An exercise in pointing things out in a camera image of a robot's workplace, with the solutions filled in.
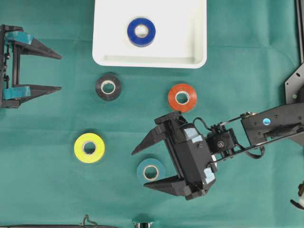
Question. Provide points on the black wire clip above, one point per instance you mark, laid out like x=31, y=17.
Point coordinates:
x=87, y=222

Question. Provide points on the green tape roll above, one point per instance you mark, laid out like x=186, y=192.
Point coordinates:
x=150, y=170

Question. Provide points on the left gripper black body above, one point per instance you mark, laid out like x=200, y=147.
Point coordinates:
x=9, y=64

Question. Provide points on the metal camera mount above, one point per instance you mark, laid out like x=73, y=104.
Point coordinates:
x=138, y=224

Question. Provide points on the white tape roll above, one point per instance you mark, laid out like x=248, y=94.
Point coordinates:
x=214, y=159

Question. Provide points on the white black cable connector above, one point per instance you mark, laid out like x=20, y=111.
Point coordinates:
x=300, y=203

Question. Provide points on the black tape roll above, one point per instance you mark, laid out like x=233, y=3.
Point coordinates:
x=108, y=86

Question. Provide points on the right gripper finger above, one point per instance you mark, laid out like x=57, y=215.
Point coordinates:
x=167, y=126
x=172, y=185

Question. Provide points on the blue tape roll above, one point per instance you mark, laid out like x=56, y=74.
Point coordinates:
x=141, y=32

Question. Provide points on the green table cloth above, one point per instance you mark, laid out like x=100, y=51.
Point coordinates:
x=252, y=49

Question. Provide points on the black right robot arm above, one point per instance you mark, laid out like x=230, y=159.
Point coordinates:
x=286, y=121

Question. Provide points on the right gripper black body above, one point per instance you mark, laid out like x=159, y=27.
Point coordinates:
x=191, y=157

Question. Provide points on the red tape roll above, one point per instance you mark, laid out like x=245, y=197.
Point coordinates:
x=182, y=97

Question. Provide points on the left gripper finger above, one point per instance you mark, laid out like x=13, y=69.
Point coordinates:
x=28, y=45
x=31, y=91

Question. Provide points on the black aluminium frame rail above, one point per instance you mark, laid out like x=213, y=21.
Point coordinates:
x=299, y=4

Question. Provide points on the yellow tape roll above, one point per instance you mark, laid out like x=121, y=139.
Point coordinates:
x=89, y=148

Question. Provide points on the white plastic tray case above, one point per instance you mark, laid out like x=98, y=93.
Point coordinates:
x=180, y=40

